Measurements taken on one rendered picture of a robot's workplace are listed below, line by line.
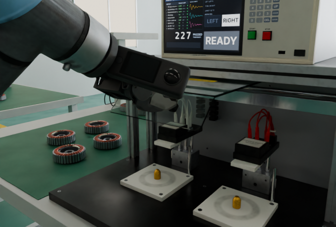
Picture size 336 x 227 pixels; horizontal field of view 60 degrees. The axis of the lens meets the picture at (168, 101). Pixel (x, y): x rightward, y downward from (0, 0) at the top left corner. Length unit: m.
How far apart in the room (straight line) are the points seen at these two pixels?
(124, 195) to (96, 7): 5.84
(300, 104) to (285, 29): 0.18
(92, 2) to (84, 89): 1.77
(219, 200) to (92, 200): 0.32
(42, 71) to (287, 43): 5.25
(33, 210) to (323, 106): 0.75
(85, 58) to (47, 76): 5.42
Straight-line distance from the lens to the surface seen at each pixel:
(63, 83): 5.99
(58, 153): 1.09
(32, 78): 5.66
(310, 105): 0.72
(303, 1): 0.75
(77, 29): 0.37
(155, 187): 0.82
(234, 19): 0.80
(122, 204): 0.78
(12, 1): 0.34
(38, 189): 0.95
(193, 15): 0.86
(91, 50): 0.39
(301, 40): 0.74
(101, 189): 0.85
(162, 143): 0.84
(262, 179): 0.83
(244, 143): 0.75
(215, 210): 0.73
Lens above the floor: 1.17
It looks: 12 degrees down
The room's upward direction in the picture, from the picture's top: straight up
